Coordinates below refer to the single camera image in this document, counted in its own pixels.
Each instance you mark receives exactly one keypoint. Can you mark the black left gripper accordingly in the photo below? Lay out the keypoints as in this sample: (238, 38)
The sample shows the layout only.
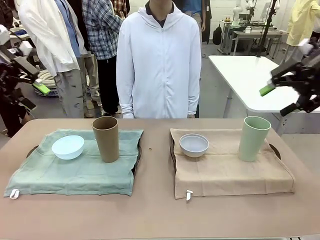
(8, 75)

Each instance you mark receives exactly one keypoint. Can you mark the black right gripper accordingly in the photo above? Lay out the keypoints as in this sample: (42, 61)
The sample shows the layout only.
(311, 80)

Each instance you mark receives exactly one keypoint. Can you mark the pale green tall cup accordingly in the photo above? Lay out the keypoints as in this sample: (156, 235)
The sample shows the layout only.
(252, 142)

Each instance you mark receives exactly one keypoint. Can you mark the light blue bowl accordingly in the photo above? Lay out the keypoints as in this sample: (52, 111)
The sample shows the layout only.
(67, 150)

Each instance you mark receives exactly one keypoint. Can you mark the brown tall cup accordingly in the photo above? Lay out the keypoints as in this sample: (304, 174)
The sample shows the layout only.
(106, 142)

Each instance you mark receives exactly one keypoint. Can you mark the green cloth mat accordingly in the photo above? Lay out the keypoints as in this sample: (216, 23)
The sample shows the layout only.
(75, 177)

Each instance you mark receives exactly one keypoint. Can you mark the beige cloth mat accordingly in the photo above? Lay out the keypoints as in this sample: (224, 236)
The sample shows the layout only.
(225, 175)

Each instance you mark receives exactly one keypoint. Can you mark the grey-blue bowl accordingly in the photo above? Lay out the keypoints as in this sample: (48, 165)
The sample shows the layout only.
(193, 150)

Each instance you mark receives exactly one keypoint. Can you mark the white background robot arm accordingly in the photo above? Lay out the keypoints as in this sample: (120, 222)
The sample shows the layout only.
(238, 10)

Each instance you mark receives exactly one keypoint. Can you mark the person's left forearm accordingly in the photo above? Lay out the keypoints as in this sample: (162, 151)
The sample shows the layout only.
(193, 100)

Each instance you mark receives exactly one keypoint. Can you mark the person's right forearm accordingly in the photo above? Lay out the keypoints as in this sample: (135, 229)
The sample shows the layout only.
(126, 100)

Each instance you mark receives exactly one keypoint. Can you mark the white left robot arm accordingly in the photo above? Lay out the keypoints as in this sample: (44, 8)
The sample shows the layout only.
(3, 35)

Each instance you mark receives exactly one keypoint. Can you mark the dark brown serving tray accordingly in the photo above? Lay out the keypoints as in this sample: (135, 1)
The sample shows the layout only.
(172, 155)
(139, 150)

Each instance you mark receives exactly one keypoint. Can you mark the person's left hand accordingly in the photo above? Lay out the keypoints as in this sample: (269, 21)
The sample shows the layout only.
(191, 116)

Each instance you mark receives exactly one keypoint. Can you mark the blue white ceramic basin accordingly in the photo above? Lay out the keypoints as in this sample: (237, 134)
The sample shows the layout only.
(53, 93)

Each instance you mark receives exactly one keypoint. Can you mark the person in dark trousers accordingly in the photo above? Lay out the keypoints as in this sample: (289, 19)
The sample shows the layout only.
(12, 120)

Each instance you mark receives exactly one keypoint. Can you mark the white table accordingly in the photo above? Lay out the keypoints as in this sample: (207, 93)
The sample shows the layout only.
(237, 72)

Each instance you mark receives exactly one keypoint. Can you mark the person in white overshirt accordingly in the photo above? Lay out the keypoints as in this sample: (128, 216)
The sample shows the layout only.
(47, 37)

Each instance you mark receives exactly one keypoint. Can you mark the black tripod stand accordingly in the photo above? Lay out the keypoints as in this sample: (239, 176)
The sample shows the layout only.
(267, 27)

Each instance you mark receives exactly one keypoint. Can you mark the grey background workbench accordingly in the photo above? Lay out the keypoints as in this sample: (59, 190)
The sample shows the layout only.
(250, 35)

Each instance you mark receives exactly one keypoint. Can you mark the person in yellow shirt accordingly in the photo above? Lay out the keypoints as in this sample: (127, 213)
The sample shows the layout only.
(300, 22)

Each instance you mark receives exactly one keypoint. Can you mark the person in blue plaid shirt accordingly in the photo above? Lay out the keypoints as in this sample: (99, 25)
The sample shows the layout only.
(102, 30)

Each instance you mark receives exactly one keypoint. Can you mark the person in white hoodie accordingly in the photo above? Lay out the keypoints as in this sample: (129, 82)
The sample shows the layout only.
(160, 62)

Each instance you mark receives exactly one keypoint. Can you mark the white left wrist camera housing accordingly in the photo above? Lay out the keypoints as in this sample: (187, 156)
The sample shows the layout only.
(25, 48)

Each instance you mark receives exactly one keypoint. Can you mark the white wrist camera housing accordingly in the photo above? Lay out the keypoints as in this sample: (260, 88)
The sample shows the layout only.
(306, 46)
(25, 48)

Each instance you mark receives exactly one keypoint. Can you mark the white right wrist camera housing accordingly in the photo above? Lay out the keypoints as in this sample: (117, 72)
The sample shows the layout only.
(306, 46)

